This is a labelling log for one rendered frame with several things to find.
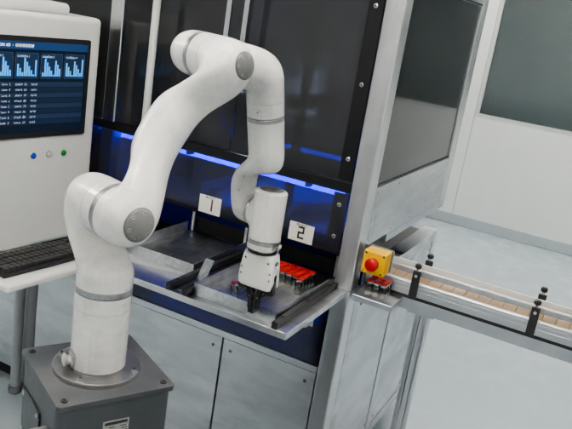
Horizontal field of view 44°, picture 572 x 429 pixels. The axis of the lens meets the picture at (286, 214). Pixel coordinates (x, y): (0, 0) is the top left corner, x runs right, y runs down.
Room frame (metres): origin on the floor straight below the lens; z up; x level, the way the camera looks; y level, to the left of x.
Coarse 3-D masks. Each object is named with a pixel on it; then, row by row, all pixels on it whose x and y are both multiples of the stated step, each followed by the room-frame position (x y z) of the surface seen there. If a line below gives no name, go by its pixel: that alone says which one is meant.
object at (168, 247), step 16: (176, 224) 2.32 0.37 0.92; (160, 240) 2.22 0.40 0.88; (176, 240) 2.25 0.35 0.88; (192, 240) 2.27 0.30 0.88; (208, 240) 2.30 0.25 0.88; (144, 256) 2.04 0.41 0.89; (160, 256) 2.01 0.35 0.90; (176, 256) 2.10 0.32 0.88; (192, 256) 2.12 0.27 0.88; (208, 256) 2.14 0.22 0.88; (224, 256) 2.12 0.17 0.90
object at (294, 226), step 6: (294, 222) 2.12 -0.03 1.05; (294, 228) 2.12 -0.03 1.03; (300, 228) 2.11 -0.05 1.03; (306, 228) 2.10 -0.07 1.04; (312, 228) 2.09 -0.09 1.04; (288, 234) 2.13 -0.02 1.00; (294, 234) 2.12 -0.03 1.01; (300, 234) 2.11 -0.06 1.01; (306, 234) 2.10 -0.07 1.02; (312, 234) 2.09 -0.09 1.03; (300, 240) 2.11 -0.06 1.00; (306, 240) 2.10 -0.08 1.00
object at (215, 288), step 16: (224, 272) 1.96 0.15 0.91; (208, 288) 1.81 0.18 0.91; (224, 288) 1.90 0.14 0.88; (240, 288) 1.92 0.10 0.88; (320, 288) 1.97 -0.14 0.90; (224, 304) 1.78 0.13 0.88; (240, 304) 1.76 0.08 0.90; (272, 304) 1.84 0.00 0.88; (288, 304) 1.78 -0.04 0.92; (272, 320) 1.72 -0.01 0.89
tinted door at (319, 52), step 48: (288, 0) 2.19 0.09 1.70; (336, 0) 2.13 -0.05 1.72; (288, 48) 2.18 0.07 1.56; (336, 48) 2.12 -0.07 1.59; (240, 96) 2.24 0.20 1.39; (288, 96) 2.17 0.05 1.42; (336, 96) 2.10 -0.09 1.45; (240, 144) 2.23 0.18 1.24; (288, 144) 2.16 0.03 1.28; (336, 144) 2.09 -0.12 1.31
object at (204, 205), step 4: (200, 196) 2.27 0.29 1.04; (204, 196) 2.26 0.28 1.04; (208, 196) 2.26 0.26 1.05; (200, 200) 2.27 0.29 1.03; (204, 200) 2.26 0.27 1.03; (208, 200) 2.26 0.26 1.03; (216, 200) 2.24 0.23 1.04; (220, 200) 2.24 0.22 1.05; (200, 204) 2.27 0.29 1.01; (204, 204) 2.26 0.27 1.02; (208, 204) 2.26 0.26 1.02; (216, 204) 2.24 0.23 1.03; (220, 204) 2.24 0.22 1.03; (200, 208) 2.27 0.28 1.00; (204, 208) 2.26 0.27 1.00; (208, 208) 2.25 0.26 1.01; (212, 208) 2.25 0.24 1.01; (216, 208) 2.24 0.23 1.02; (204, 212) 2.26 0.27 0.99; (208, 212) 2.25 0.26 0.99; (212, 212) 2.25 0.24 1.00; (216, 212) 2.24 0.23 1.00
